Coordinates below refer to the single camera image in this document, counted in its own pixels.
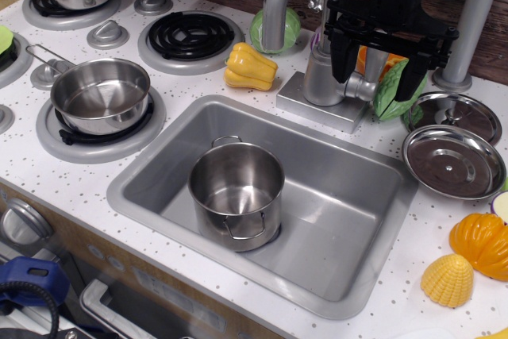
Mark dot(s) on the grey toy sink basin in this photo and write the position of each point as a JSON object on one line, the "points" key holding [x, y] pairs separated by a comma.
{"points": [[305, 215]]}

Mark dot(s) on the black burner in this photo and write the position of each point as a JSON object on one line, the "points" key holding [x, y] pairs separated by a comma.
{"points": [[62, 142], [188, 42], [48, 15]]}

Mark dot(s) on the steel pot lid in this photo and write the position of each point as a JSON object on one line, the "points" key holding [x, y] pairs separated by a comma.
{"points": [[458, 110]]}

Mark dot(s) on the grey stove knob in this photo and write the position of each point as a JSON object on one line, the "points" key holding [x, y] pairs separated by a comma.
{"points": [[107, 36], [152, 7], [44, 76]]}

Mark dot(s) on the grey stove knob left edge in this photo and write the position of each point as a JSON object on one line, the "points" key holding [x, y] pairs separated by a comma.
{"points": [[6, 118]]}

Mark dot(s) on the orange toy fruit slice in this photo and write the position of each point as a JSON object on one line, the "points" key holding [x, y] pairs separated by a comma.
{"points": [[392, 60]]}

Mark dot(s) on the silver oven knob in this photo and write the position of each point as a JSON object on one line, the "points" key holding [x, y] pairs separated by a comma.
{"points": [[22, 224]]}

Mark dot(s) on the grey stove knob upper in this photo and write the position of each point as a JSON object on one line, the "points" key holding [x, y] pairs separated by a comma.
{"points": [[152, 7]]}

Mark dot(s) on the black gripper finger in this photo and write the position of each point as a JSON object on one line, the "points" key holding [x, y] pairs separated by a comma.
{"points": [[344, 52], [412, 75]]}

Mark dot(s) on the black rear right burner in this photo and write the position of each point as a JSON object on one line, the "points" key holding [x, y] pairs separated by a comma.
{"points": [[188, 42]]}

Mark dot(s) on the orange toy pumpkin piece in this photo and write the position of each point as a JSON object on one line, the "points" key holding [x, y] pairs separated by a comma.
{"points": [[482, 240]]}

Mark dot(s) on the black front burner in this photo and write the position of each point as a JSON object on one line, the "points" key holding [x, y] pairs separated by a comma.
{"points": [[62, 142]]}

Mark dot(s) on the black rear left burner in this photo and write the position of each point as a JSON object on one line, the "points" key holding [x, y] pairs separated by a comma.
{"points": [[48, 15]]}

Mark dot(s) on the blue clamp handle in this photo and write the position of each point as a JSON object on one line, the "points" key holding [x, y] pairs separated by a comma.
{"points": [[45, 274]]}

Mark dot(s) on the grey vertical pole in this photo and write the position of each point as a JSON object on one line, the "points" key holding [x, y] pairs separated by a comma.
{"points": [[454, 78]]}

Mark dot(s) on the yellow toy banana tip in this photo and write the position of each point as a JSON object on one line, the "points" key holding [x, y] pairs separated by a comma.
{"points": [[501, 334]]}

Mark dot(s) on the silver faucet lever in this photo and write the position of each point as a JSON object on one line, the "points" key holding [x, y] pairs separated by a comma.
{"points": [[364, 85]]}

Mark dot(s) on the grey stove knob middle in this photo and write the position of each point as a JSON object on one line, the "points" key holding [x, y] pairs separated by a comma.
{"points": [[107, 36]]}

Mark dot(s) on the grey stove knob lower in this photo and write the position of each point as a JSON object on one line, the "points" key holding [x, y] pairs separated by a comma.
{"points": [[44, 76]]}

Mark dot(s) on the steel saucepan with handle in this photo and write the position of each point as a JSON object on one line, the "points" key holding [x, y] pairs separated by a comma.
{"points": [[101, 97]]}

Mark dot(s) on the green toy leafy vegetable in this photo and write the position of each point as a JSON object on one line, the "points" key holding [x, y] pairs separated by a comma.
{"points": [[385, 107]]}

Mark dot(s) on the yellow toy bell pepper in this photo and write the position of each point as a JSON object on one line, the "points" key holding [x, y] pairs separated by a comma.
{"points": [[247, 68]]}

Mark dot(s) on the yellow toy corn piece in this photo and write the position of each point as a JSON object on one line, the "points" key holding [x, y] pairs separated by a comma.
{"points": [[448, 281]]}

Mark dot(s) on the silver oven door handle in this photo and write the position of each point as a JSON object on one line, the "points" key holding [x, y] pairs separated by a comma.
{"points": [[121, 310]]}

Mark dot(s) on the steel plate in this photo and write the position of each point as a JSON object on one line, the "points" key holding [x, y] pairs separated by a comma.
{"points": [[454, 162]]}

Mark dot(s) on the purple toy onion piece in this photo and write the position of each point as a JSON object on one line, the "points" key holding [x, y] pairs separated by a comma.
{"points": [[499, 206]]}

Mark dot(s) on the steel pot in sink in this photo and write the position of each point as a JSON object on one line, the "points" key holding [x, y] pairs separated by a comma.
{"points": [[237, 189]]}

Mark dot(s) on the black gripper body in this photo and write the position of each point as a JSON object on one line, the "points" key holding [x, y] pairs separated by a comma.
{"points": [[401, 27]]}

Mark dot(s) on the green toy leaf on burner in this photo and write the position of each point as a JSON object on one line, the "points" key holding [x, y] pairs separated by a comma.
{"points": [[6, 39]]}

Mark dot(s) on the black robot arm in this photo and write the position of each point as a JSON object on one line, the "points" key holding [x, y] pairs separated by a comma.
{"points": [[401, 27]]}

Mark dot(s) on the green toy cabbage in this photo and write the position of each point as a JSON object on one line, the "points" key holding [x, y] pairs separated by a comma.
{"points": [[292, 31]]}

